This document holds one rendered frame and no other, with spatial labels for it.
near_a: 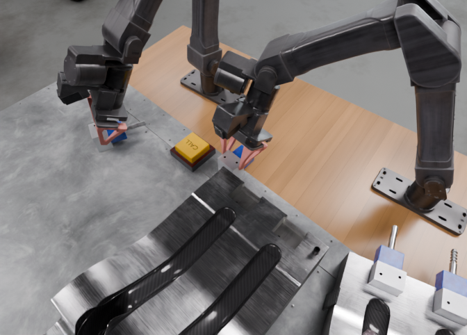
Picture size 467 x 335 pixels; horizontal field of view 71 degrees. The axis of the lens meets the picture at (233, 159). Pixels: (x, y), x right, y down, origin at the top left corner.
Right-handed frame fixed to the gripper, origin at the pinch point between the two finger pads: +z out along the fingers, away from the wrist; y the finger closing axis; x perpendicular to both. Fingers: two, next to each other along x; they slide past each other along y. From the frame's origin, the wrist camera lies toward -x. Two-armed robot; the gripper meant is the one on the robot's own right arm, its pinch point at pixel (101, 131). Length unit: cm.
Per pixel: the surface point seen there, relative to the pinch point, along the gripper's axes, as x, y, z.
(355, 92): 168, -50, 5
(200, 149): 18.1, 14.6, -8.8
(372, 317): 29, 61, -16
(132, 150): 6.9, 5.0, 1.7
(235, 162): 21.9, 22.9, -12.8
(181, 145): 14.9, 11.8, -7.0
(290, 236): 23, 43, -14
